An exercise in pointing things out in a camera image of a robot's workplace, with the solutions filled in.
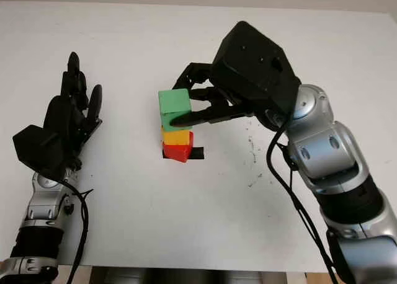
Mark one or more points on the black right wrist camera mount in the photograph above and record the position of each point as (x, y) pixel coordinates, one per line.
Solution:
(254, 64)

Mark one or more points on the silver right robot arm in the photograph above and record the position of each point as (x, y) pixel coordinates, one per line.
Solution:
(328, 160)

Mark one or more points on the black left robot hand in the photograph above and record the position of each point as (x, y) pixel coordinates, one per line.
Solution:
(63, 116)

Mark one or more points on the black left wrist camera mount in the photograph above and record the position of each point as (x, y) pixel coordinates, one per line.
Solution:
(34, 147)

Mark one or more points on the yellow cube block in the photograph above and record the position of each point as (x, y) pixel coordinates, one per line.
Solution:
(175, 138)

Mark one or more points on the dark robot torso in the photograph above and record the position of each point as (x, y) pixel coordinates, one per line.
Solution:
(198, 275)

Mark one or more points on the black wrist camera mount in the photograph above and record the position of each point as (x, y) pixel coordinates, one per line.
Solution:
(34, 147)
(254, 64)

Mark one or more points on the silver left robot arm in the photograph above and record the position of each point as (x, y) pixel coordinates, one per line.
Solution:
(37, 209)

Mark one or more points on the black tape strip marker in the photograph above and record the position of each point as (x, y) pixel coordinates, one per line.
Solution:
(197, 153)

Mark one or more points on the green cube block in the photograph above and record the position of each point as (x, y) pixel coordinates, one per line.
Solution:
(173, 104)

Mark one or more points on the red cube block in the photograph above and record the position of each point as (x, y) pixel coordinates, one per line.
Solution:
(176, 153)

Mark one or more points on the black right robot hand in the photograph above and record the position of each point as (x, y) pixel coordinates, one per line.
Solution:
(217, 115)

